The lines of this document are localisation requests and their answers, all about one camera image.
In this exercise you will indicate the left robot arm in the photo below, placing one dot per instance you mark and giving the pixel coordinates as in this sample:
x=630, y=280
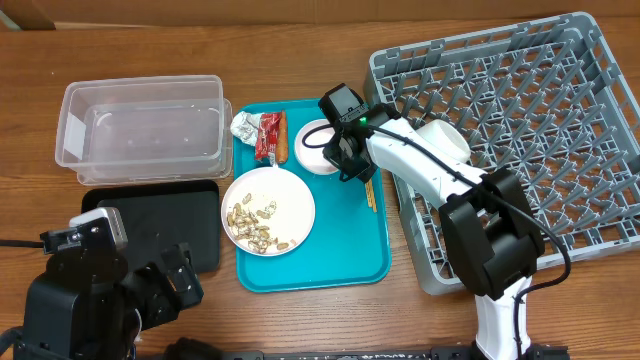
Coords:
x=89, y=305

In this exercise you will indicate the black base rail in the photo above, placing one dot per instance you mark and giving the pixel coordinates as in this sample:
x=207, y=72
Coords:
x=437, y=353

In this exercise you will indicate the red snack wrapper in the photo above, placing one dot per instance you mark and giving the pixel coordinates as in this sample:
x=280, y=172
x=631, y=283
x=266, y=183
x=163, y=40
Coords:
x=267, y=140

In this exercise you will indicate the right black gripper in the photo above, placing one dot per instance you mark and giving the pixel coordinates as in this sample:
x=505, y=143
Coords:
x=333, y=154

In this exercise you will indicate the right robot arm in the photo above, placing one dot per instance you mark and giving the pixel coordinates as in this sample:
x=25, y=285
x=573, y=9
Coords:
x=486, y=221

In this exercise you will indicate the clear plastic storage bin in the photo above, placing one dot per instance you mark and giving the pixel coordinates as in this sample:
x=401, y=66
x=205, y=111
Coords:
x=145, y=129

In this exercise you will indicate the white plate with peanut shells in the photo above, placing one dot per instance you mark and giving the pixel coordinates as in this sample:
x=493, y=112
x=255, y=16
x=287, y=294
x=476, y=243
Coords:
x=268, y=211

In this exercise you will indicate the grey dishwasher rack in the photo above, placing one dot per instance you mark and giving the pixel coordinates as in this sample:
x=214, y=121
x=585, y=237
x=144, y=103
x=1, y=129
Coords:
x=545, y=99

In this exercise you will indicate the pink-rimmed white bowl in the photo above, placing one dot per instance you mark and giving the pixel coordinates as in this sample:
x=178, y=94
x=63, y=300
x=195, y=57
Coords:
x=312, y=159

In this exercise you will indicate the wooden chopstick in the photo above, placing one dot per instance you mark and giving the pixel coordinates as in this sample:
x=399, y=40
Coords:
x=373, y=197
x=369, y=195

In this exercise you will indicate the white bowl with green rim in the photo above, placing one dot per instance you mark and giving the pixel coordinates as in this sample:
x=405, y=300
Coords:
x=446, y=139

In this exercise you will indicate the orange carrot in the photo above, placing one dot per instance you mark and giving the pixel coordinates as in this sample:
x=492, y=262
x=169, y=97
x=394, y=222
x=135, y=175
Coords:
x=282, y=147

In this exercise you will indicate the black plastic tray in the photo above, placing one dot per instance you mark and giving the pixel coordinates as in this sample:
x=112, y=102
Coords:
x=159, y=216

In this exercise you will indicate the teal serving tray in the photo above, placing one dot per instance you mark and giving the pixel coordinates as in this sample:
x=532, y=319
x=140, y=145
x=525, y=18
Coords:
x=349, y=243

